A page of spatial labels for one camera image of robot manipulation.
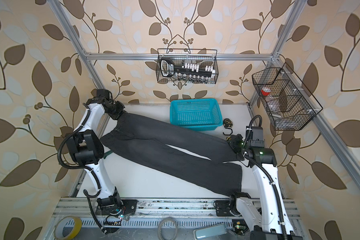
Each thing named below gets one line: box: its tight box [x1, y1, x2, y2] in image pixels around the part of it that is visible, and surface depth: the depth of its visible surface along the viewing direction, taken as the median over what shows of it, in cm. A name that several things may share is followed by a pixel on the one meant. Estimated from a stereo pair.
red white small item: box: [261, 87, 271, 96], surface depth 87 cm
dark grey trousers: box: [100, 112, 243, 196], surface depth 92 cm
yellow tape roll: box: [54, 216, 83, 240], surface depth 70 cm
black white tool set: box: [160, 57, 216, 78], surface depth 85 cm
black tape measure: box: [223, 118, 233, 128], surface depth 107 cm
